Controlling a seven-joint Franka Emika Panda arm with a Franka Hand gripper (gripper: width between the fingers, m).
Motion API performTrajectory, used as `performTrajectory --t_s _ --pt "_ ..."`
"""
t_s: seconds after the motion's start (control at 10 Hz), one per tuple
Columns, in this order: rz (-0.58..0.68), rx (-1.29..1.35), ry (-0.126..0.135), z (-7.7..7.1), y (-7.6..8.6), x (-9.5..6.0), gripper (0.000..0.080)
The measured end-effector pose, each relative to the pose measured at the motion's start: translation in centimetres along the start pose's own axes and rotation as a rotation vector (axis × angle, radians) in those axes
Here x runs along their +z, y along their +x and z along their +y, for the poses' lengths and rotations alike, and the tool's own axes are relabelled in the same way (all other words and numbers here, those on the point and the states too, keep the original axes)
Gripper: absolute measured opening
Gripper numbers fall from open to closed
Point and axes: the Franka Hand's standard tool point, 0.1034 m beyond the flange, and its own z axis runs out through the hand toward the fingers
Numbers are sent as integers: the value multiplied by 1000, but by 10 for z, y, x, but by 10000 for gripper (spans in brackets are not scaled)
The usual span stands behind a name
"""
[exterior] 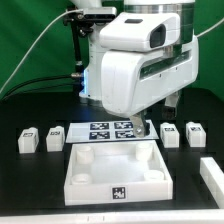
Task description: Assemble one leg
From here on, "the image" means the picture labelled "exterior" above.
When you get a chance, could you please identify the black camera stand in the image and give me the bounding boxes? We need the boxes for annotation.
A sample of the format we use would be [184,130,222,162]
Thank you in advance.
[63,6,93,78]

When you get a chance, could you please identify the white marker sheet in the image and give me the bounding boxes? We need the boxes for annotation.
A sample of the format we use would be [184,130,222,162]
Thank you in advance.
[65,120,160,144]

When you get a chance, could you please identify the black cables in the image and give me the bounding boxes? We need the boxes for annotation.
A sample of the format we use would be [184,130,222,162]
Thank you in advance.
[1,73,84,100]

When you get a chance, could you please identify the white square tabletop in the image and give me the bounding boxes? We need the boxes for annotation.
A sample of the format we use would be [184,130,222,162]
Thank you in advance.
[64,140,173,205]

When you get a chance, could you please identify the grey camera on stand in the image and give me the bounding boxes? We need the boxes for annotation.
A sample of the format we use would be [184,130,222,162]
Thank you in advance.
[76,7,117,23]

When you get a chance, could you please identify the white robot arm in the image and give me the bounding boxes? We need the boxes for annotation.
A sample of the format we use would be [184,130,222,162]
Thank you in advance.
[70,0,199,137]

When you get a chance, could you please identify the white obstacle wall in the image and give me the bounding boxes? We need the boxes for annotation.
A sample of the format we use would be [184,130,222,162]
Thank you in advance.
[200,157,224,209]

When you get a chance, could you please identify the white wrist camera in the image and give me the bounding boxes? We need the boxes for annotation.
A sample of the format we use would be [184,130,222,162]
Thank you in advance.
[98,12,168,53]

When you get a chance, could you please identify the white camera cable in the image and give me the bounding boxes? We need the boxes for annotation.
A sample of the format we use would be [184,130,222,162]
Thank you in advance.
[0,9,84,96]

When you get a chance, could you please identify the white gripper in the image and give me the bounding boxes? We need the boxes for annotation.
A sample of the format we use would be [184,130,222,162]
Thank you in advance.
[101,37,199,138]

